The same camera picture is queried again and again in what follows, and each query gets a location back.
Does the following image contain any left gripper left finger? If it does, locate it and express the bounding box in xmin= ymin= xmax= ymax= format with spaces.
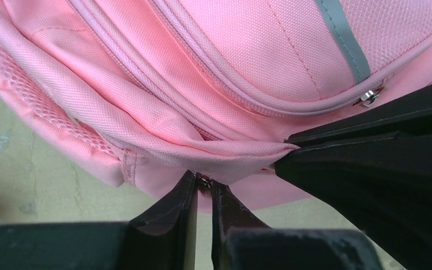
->
xmin=0 ymin=172 xmax=198 ymax=269

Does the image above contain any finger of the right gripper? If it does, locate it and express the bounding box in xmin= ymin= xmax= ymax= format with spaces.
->
xmin=275 ymin=132 xmax=432 ymax=269
xmin=287 ymin=85 xmax=432 ymax=147

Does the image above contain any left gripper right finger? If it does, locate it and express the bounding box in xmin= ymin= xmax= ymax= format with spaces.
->
xmin=211 ymin=182 xmax=382 ymax=269

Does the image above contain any pink student backpack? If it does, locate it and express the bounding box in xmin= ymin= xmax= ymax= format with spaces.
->
xmin=0 ymin=1 xmax=432 ymax=209

